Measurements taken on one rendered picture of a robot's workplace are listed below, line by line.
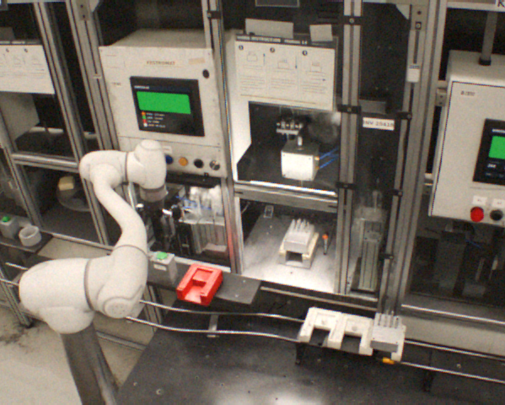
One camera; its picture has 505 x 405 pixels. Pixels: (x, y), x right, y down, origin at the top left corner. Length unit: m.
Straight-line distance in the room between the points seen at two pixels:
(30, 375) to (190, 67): 2.15
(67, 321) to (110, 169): 0.57
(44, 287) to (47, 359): 1.92
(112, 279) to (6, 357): 2.15
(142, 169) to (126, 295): 0.58
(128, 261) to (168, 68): 0.66
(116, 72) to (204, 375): 1.17
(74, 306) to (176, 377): 0.82
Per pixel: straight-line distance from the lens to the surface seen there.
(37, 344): 3.27
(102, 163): 1.65
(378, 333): 1.77
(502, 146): 1.45
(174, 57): 1.58
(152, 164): 1.64
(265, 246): 2.11
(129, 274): 1.21
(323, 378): 1.94
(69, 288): 1.24
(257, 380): 1.94
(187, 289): 1.93
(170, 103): 1.62
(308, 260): 1.97
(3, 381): 3.18
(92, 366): 1.41
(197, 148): 1.69
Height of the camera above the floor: 2.28
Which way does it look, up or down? 35 degrees down
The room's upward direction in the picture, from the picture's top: 4 degrees counter-clockwise
